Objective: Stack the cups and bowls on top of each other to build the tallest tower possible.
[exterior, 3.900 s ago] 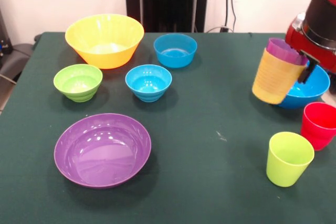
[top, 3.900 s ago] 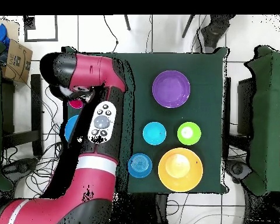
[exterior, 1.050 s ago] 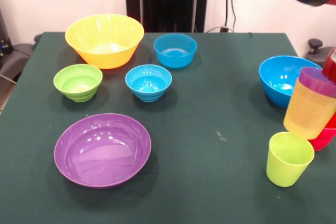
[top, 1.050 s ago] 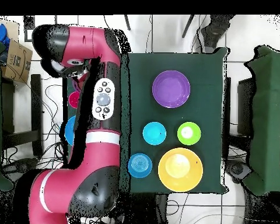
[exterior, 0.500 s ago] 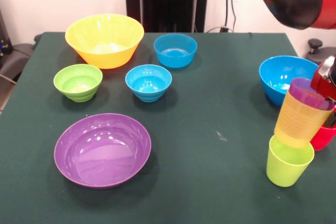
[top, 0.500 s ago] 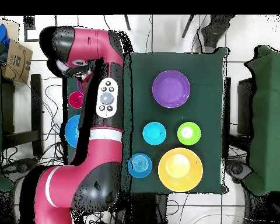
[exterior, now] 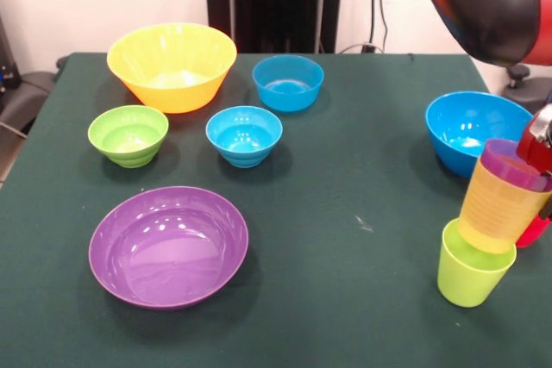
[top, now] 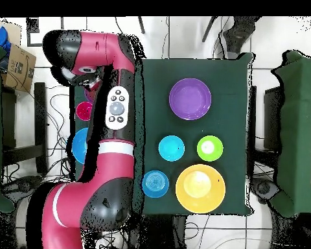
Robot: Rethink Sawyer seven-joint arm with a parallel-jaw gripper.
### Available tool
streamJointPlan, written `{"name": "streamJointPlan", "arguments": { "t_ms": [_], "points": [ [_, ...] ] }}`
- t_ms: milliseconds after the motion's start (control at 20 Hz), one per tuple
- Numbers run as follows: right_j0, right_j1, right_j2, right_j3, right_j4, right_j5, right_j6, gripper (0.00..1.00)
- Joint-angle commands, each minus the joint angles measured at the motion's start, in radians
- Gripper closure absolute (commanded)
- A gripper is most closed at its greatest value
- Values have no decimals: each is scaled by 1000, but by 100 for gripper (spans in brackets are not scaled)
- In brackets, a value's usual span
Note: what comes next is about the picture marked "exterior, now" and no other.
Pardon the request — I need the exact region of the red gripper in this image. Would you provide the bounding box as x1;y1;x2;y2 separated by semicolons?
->
516;103;552;220

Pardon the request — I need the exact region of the yellow cup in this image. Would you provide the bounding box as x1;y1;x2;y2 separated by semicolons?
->
457;156;552;255

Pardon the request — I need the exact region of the purple cup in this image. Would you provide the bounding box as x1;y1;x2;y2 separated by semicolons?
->
480;138;552;193

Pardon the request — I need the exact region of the lime green cup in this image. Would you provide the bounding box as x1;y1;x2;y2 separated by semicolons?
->
436;217;518;309

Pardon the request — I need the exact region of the large blue bowl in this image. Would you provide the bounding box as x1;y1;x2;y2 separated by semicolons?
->
424;90;536;179

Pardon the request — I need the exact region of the small light blue ribbed bowl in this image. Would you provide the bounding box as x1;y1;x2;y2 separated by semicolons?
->
204;105;284;169

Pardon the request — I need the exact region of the red cup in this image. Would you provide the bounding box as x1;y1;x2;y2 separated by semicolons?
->
515;215;552;249

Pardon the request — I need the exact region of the dark green table cloth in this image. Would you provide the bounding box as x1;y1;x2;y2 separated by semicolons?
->
0;52;552;368

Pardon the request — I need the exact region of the medium blue bowl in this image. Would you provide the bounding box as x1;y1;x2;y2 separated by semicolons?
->
251;54;325;113

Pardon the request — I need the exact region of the wide purple bowl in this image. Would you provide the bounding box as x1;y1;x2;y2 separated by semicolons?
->
88;185;250;311

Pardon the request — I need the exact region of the large orange bowl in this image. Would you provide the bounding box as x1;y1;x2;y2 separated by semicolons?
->
106;22;238;115

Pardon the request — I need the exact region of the small green ribbed bowl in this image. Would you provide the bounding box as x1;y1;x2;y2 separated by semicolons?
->
87;104;170;169

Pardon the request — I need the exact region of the black pedestal foot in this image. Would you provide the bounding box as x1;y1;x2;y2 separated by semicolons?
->
0;70;60;134
502;64;552;115

